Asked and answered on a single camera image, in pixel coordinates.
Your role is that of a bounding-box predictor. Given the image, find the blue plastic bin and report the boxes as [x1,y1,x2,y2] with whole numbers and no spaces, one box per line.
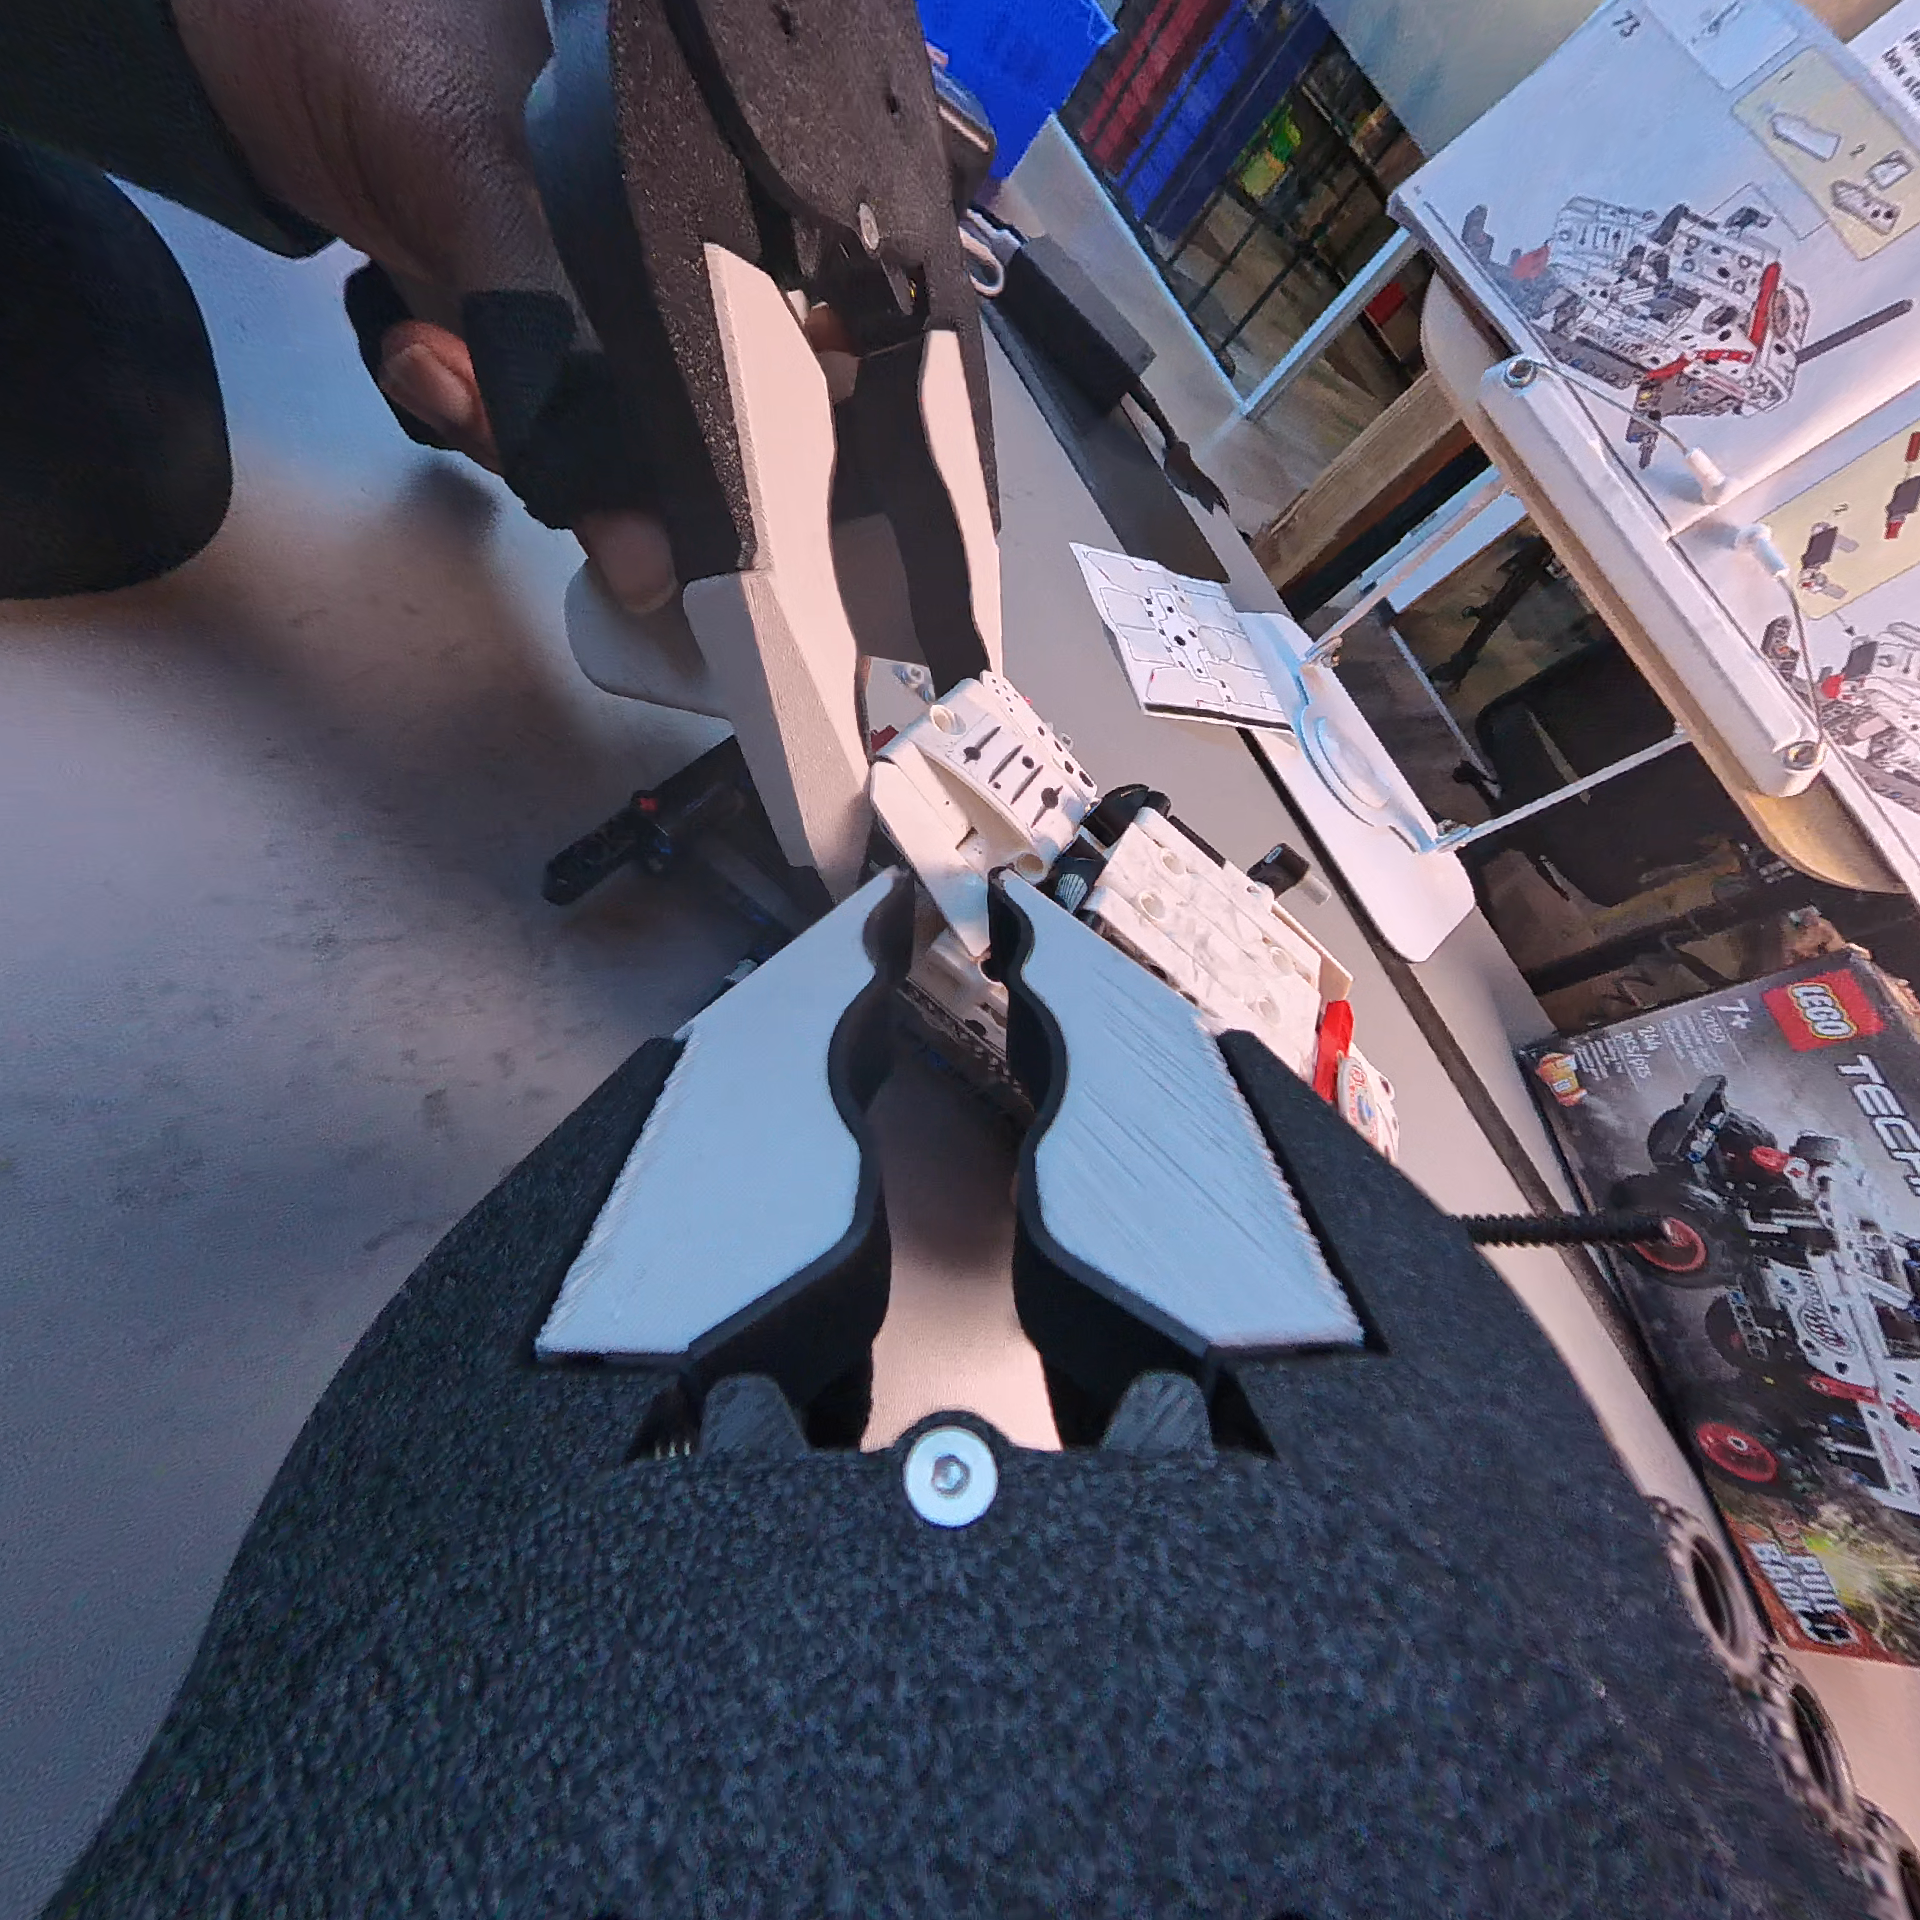
[912,0,1120,184]

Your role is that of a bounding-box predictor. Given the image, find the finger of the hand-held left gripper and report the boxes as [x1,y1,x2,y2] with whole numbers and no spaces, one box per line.
[913,327,1007,677]
[679,247,880,905]

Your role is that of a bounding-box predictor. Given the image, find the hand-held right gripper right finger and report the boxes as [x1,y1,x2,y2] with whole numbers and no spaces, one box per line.
[989,873,1368,1360]

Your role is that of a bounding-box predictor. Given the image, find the toy truck set box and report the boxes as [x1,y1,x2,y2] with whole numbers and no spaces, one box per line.
[1517,949,1920,1670]

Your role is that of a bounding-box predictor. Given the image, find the black toy tyre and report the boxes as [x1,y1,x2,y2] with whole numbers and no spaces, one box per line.
[1846,1792,1920,1920]
[1648,1496,1775,1685]
[1746,1648,1873,1835]

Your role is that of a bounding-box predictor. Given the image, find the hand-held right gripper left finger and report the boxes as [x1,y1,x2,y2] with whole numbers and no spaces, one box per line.
[535,870,913,1364]

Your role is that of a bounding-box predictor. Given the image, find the white sticker sheet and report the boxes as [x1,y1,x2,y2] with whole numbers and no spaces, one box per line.
[1066,539,1296,732]

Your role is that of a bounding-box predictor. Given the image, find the person's left hand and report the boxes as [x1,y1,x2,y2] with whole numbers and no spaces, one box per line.
[170,0,683,620]

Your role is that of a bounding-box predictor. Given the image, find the rack of coloured bins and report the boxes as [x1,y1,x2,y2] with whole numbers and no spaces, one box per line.
[1071,0,1430,384]

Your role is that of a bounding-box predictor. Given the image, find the building instruction booklet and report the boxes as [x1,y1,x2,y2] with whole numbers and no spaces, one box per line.
[1392,0,1920,860]

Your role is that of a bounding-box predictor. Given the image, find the black power adapter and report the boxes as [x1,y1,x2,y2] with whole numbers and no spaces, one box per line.
[1000,230,1160,417]

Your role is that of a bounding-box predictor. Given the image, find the white toy brick truck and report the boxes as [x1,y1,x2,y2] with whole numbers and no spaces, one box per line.
[538,661,1680,1249]

